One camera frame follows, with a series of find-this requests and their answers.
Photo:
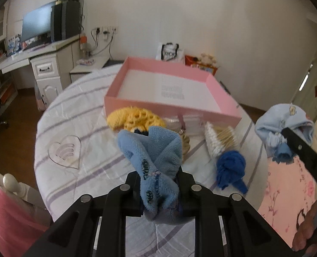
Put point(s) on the red toy storage box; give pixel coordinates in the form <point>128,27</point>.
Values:
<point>193,61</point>

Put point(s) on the black scrunchie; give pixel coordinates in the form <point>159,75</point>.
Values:
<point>145,133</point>

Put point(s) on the white tote bag black handles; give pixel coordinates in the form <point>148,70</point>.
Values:
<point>170,52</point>

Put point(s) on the right hand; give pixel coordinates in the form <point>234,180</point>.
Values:
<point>305,230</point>

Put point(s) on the yellow knitted scrunchie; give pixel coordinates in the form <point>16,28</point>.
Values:
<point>131,118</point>

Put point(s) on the light blue fuzzy sock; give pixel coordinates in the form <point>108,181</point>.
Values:
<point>157,158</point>

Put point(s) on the black white low cabinet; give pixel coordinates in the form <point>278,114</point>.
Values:
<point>85,67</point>

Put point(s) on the pink blanket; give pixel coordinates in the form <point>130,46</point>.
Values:
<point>21,224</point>

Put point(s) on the black computer monitor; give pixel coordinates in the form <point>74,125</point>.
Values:
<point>37,22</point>

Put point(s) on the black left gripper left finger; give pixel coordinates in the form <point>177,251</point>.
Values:
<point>93,226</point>

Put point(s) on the white striped bed sheet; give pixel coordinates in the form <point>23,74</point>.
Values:
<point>76,116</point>

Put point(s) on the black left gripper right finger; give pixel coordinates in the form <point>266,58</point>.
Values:
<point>227,226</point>

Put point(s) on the pink floral pillow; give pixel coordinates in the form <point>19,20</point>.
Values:
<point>289,195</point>

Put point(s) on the dark blue knitted cloth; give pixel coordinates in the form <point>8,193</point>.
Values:
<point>231,170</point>

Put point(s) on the light blue printed baby garment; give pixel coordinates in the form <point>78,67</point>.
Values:
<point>270,125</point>

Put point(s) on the black computer tower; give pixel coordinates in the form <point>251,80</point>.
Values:
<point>65,20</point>

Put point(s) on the cream plush sheep toy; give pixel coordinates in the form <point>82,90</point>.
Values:
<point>207,59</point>

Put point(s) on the white bed post knob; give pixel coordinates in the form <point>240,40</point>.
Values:
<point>23,191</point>

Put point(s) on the wall power outlet strip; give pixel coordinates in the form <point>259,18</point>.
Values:
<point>105,32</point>

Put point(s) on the white desk with drawers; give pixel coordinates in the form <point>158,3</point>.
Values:
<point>51,66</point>

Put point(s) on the beige scrunchie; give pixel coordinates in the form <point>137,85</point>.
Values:
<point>185,144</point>

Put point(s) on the pink shallow box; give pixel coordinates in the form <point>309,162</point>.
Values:
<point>169,90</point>

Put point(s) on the clear pouch with hair tie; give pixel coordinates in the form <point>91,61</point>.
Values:
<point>191,124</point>

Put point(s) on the cotton swab pack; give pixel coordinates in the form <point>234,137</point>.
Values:
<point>219,140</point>

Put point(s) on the orange capped bottle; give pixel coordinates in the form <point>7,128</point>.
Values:
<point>83,42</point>

